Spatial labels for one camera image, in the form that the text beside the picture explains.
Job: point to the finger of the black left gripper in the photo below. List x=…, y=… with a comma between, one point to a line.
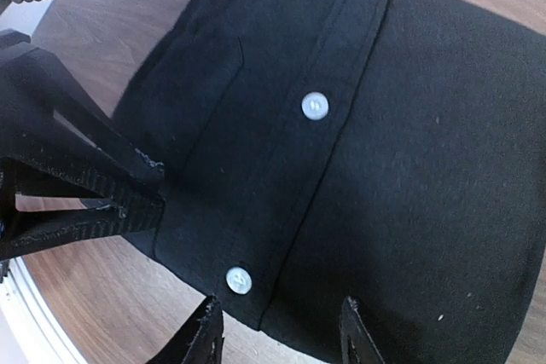
x=132, y=207
x=40, y=75

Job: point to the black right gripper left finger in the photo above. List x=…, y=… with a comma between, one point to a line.
x=199, y=340

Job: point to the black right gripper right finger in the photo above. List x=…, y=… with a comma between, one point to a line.
x=358, y=330

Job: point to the black long sleeve shirt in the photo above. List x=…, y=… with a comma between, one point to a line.
x=387, y=150

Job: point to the front aluminium rail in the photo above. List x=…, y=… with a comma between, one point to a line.
x=37, y=333

